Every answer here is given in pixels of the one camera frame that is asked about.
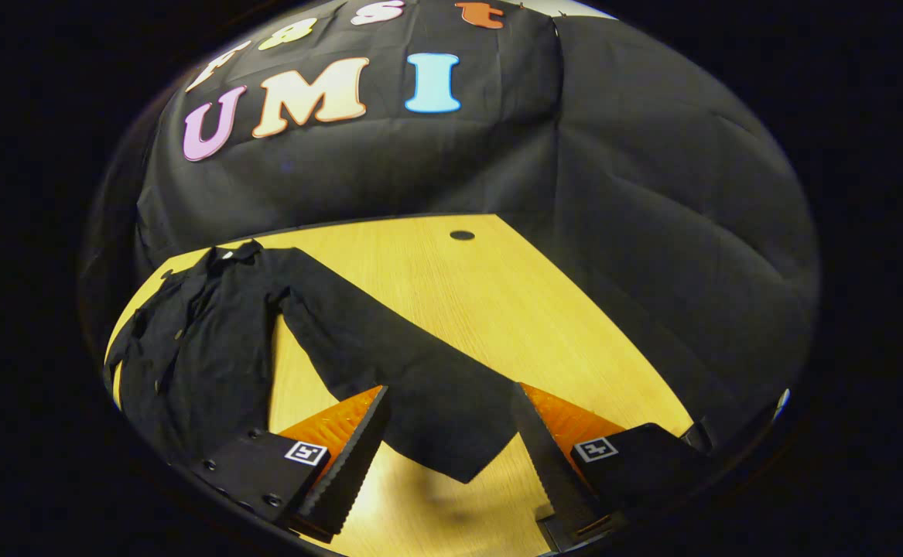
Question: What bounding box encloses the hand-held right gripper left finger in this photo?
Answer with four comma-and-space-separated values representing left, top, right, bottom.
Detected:
188, 385, 392, 542

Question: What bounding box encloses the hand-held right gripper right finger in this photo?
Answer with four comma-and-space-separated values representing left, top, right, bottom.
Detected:
510, 381, 719, 554

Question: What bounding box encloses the black button shirt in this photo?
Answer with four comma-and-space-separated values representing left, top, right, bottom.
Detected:
103, 240, 533, 484

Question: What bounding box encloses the black backdrop cloth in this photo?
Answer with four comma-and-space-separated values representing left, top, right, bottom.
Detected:
80, 0, 819, 457

